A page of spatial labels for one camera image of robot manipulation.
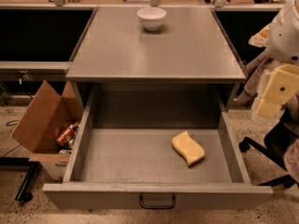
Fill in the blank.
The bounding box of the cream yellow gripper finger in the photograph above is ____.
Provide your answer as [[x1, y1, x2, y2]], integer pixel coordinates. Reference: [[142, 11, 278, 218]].
[[254, 97, 282, 119]]

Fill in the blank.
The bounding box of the yellow wavy sponge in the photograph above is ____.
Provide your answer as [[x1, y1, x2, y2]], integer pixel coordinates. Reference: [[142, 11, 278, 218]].
[[172, 131, 205, 166]]

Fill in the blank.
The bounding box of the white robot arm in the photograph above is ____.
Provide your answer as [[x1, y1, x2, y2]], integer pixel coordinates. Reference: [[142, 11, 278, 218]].
[[252, 0, 299, 120]]

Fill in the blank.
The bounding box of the grey cabinet counter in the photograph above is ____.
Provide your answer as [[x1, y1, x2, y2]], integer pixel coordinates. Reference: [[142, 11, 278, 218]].
[[66, 6, 246, 107]]

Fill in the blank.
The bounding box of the grey open top drawer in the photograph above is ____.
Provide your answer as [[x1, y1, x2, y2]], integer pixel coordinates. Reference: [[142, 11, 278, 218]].
[[43, 84, 272, 209]]

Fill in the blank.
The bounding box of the beige cloth on chair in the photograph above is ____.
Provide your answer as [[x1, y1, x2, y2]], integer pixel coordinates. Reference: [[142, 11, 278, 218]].
[[235, 51, 299, 183]]

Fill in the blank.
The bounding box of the black office chair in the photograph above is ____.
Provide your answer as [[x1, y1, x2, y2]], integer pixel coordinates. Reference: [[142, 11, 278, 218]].
[[239, 109, 299, 189]]

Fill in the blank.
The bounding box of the white ceramic bowl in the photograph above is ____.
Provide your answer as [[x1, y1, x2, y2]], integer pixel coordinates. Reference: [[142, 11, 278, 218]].
[[137, 7, 166, 31]]

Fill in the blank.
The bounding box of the red soda can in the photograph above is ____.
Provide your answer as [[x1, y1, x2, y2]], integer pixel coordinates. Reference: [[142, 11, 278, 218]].
[[55, 125, 76, 146]]

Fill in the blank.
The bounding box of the brown cardboard box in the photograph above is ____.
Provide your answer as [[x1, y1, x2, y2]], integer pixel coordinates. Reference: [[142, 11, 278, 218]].
[[11, 80, 83, 180]]

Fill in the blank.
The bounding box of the black table leg base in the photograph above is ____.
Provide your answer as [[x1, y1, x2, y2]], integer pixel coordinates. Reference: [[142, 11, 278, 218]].
[[0, 157, 39, 203]]

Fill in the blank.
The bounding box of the black drawer handle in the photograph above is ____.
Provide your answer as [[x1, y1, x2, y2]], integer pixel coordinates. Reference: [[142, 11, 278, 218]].
[[139, 195, 177, 210]]

